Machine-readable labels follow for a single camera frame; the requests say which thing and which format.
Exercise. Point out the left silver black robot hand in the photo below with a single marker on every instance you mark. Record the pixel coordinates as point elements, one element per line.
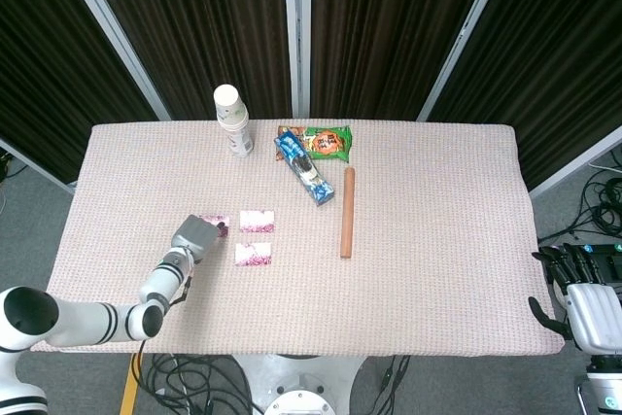
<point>194,235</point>

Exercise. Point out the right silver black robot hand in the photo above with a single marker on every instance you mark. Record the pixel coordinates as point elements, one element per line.
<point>595,318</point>

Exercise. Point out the pink floral card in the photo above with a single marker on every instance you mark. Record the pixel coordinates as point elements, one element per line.
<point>215,217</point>
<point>253,254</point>
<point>257,220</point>

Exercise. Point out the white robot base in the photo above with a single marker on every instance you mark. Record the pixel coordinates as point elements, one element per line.
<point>296,386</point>

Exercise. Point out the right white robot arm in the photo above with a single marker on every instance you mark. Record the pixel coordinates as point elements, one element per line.
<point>605,386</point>

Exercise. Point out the black box with coloured buttons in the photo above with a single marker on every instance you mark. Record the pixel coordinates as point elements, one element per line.
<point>610,259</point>

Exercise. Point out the nested white paper cup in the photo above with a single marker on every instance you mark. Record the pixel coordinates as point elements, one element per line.
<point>241,127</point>
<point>240,122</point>

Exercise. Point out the blue cookie box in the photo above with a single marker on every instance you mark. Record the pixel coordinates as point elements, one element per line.
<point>303,169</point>

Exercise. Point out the brown snack packet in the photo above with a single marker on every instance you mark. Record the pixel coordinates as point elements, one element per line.
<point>282,131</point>

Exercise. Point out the flower print paper cup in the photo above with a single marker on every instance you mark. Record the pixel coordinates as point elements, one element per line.
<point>228,101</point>

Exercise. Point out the wooden rolling pin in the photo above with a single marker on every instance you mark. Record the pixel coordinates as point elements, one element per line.
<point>347,216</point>

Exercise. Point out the yellow floor tape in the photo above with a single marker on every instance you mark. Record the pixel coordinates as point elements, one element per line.
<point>131,386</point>

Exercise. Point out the green snack packet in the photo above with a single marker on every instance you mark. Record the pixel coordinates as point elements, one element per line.
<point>330,143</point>

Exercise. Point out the pink woven tablecloth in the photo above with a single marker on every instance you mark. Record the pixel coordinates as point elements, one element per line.
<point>413,264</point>

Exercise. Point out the dark curtain partition panel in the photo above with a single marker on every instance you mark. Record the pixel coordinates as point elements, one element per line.
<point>389,26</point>
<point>559,55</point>
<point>48,45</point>
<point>204,21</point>

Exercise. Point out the grey partition frame rail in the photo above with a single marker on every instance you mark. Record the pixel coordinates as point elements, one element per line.
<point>573,162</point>
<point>34,164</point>

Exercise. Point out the grey partition frame post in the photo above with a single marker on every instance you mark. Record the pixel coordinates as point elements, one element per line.
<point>297,31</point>
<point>112,26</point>
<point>466,31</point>

